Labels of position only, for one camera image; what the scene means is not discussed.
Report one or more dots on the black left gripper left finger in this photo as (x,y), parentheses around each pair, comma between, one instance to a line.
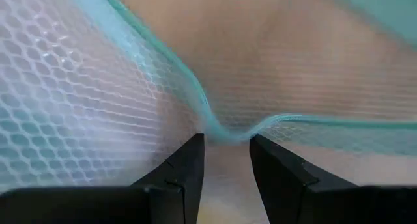
(97,206)

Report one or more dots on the teal mesh zipper pouch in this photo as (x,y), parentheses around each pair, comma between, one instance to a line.
(81,87)

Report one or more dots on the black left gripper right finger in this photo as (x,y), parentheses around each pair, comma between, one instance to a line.
(325,204)

